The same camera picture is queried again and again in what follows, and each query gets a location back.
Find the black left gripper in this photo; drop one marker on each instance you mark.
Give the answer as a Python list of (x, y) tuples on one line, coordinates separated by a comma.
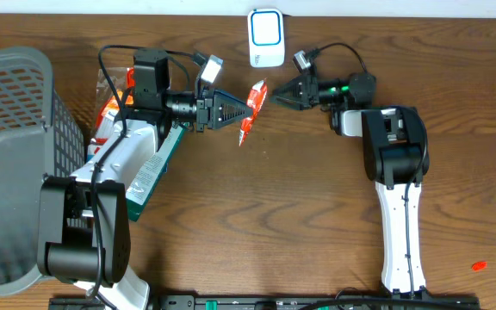
[(204, 113)]

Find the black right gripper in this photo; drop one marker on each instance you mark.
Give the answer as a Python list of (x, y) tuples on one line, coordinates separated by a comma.
[(313, 90)]

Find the red snack stick packet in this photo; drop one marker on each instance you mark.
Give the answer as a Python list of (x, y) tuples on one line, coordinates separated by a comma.
[(255, 101)]

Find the red packaged item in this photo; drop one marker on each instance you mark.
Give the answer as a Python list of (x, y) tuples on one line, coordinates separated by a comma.
[(107, 106)]

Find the green packaged item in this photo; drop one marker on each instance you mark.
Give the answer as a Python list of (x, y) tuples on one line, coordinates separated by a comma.
[(146, 180)]

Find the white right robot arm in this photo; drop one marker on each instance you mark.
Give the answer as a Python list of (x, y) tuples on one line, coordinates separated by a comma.
[(395, 157)]

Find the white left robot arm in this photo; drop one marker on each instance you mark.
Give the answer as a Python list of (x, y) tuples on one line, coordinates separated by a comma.
[(83, 234)]

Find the white barcode scanner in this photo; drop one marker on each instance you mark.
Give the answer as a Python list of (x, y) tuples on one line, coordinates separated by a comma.
[(266, 38)]

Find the grey plastic basket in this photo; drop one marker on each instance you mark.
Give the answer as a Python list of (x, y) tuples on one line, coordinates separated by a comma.
[(38, 139)]

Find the small red floor marker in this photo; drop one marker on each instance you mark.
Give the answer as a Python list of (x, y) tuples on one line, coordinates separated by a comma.
[(479, 265)]

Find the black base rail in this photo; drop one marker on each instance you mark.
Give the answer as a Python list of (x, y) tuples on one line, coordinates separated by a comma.
[(345, 299)]

